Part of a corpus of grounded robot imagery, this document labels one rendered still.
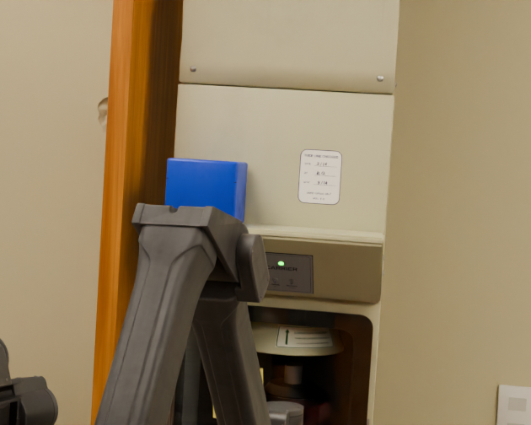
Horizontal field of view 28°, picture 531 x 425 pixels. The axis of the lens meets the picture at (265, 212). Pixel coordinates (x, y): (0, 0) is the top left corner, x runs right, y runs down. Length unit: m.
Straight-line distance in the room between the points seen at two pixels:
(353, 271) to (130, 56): 0.43
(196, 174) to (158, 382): 0.61
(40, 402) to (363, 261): 0.47
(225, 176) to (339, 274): 0.21
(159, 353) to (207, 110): 0.73
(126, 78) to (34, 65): 0.61
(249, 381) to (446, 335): 0.91
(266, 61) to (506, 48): 0.58
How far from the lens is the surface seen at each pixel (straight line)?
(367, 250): 1.45
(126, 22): 1.52
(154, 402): 0.90
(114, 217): 1.51
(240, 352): 1.10
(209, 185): 1.46
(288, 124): 1.56
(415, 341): 2.01
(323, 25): 1.57
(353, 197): 1.55
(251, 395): 1.15
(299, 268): 1.49
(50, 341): 2.12
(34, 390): 1.38
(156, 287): 0.93
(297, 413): 1.34
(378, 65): 1.56
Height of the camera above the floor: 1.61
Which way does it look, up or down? 3 degrees down
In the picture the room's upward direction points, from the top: 4 degrees clockwise
